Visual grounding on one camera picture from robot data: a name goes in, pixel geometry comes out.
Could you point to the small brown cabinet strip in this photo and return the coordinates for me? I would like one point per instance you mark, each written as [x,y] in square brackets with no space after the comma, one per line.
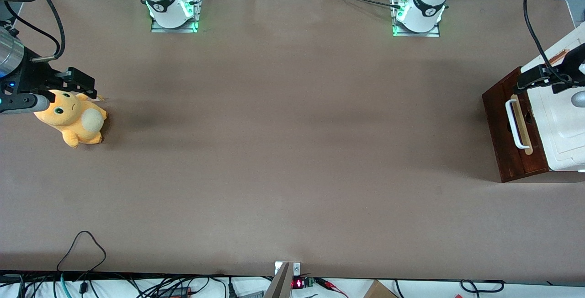
[560,55]

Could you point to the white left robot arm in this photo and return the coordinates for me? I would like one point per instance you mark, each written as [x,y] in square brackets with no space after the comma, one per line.
[427,1]

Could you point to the red LED display module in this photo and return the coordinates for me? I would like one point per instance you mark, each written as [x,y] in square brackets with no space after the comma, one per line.
[299,283]

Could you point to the brown cardboard box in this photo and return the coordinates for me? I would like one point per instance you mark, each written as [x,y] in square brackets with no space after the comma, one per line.
[379,290]

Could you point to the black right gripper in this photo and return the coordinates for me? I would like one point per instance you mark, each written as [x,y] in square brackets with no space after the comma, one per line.
[33,75]

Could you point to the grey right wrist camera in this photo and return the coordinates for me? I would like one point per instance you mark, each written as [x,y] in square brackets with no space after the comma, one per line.
[23,103]

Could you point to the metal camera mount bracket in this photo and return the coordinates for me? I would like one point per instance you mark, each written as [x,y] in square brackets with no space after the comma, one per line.
[281,282]

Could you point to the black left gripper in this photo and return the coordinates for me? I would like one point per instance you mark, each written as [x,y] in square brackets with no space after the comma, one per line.
[570,64]

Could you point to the dark brown wooden drawer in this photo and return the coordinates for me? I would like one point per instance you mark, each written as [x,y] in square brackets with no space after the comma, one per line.
[496,129]

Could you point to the red clip leads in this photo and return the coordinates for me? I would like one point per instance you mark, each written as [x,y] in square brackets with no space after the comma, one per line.
[331,285]

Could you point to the orange plush toy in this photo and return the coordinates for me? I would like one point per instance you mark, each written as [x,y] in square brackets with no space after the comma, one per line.
[73,119]

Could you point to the light wooden strip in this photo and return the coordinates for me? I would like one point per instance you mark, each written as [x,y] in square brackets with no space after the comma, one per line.
[526,138]

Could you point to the white drawer cabinet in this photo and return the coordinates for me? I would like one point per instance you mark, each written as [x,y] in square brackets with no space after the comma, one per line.
[562,129]

